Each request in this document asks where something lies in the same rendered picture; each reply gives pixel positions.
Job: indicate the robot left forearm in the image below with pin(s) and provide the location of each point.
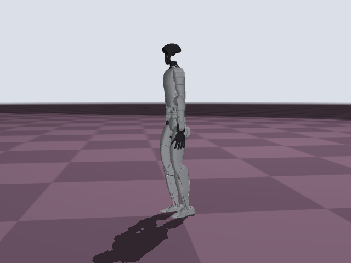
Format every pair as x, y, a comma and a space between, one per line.
181, 112

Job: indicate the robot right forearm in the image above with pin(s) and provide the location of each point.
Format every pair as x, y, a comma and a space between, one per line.
168, 113

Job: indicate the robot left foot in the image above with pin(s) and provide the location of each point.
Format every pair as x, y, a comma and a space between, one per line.
183, 213

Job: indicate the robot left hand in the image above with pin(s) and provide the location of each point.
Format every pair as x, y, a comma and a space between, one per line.
180, 138

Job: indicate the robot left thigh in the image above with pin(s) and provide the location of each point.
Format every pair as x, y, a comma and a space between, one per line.
177, 155

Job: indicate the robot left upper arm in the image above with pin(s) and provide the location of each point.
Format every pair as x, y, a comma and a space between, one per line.
179, 77

